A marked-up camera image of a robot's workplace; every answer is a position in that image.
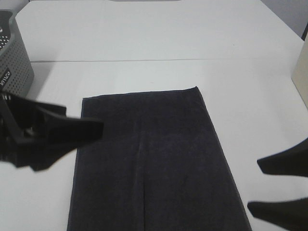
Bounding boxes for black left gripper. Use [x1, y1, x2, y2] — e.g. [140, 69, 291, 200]
[0, 91, 104, 171]

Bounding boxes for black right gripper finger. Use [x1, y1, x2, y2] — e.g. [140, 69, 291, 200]
[257, 138, 308, 177]
[247, 198, 308, 228]

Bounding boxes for dark navy towel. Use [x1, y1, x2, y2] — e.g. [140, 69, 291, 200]
[67, 87, 251, 231]

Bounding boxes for grey perforated plastic basket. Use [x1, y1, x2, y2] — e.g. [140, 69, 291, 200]
[0, 9, 34, 97]

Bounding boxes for beige box at right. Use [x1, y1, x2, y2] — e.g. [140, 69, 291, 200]
[292, 37, 308, 108]

